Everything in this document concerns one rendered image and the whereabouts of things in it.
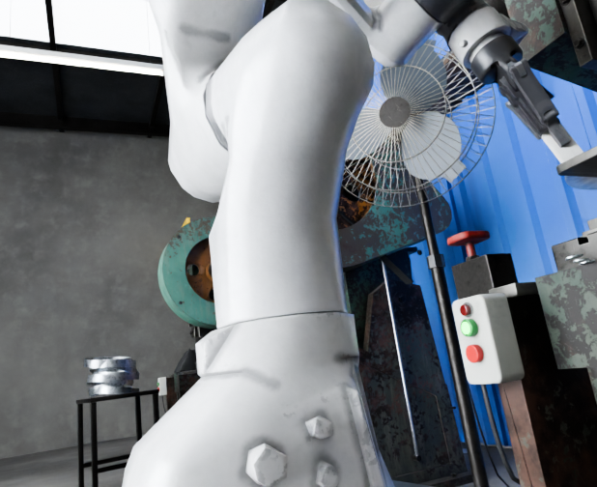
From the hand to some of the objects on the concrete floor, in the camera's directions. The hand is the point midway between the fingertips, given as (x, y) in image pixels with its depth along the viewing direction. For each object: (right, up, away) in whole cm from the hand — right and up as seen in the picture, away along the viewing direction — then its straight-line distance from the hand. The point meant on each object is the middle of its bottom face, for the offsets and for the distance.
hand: (564, 148), depth 73 cm
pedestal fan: (+46, -100, +81) cm, 137 cm away
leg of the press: (+39, -83, +12) cm, 93 cm away
